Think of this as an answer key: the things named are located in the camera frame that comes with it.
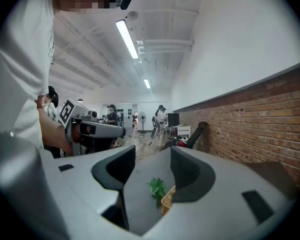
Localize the woven wicker basket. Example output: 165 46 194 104
160 185 177 216

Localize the small leafy potted plant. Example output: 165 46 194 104
146 176 169 202

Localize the person's white t-shirt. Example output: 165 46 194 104
0 0 55 150

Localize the white ceiling pipe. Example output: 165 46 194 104
136 38 194 55

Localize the black monitor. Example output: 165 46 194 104
167 113 180 128

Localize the person's left forearm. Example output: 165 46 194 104
35 95 74 155

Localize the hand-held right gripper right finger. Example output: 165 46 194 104
142 146 298 240

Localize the black standing fan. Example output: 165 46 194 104
137 111 148 135

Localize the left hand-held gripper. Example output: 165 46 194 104
58 97 127 157

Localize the black office chair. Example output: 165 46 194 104
161 121 208 152

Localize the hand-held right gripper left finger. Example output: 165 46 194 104
38 145 143 240

